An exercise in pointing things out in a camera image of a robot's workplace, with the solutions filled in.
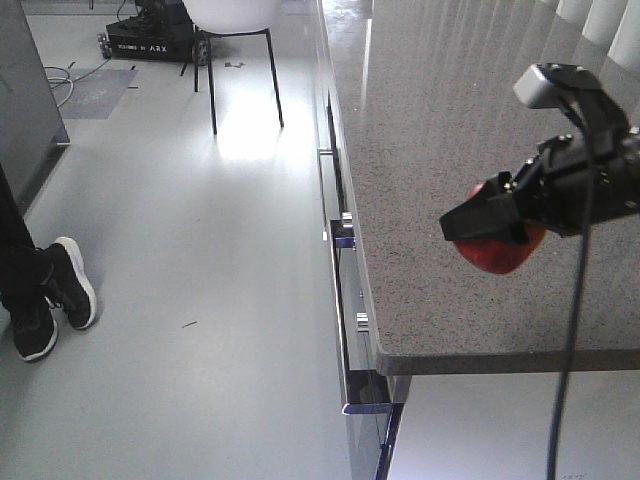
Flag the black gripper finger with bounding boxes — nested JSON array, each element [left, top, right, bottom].
[[439, 172, 530, 245]]

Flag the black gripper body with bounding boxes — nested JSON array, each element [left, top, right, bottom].
[[510, 127, 639, 236]]

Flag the red yellow apple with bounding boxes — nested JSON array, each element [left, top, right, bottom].
[[453, 201, 547, 275]]

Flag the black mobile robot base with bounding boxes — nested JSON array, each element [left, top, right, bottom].
[[97, 1, 209, 66]]

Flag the white shell chair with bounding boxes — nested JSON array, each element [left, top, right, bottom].
[[183, 0, 284, 134]]

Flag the black sneaker left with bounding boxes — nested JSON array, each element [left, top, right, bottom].
[[7, 296, 58, 363]]

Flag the black trouser legs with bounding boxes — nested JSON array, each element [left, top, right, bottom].
[[1, 170, 52, 311]]

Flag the black hanging cable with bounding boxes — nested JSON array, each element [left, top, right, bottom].
[[545, 89, 601, 480]]

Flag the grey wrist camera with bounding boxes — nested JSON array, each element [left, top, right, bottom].
[[513, 63, 602, 109]]

